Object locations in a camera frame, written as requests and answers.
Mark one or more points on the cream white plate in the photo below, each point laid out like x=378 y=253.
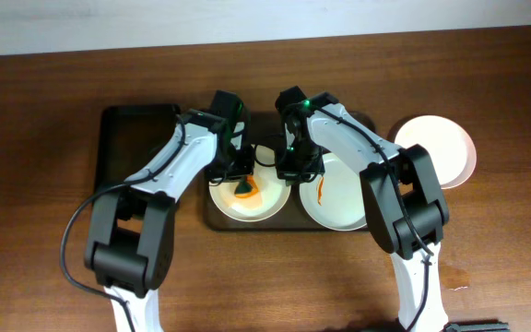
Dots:
x=269 y=196

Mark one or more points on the green and orange sponge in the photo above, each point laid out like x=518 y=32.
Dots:
x=246 y=188

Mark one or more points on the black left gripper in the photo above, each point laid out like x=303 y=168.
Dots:
x=230 y=171

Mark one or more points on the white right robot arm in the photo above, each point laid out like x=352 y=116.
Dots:
x=404 y=205

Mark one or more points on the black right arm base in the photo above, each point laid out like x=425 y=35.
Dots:
x=477 y=327

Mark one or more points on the small black tray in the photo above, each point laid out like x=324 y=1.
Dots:
x=130 y=137

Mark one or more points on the pinkish white plate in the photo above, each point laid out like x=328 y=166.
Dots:
x=451 y=148

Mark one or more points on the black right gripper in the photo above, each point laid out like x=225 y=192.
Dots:
x=299 y=172

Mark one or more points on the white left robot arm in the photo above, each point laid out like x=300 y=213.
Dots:
x=131 y=231

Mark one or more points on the pale green plate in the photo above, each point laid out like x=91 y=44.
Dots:
x=334 y=200

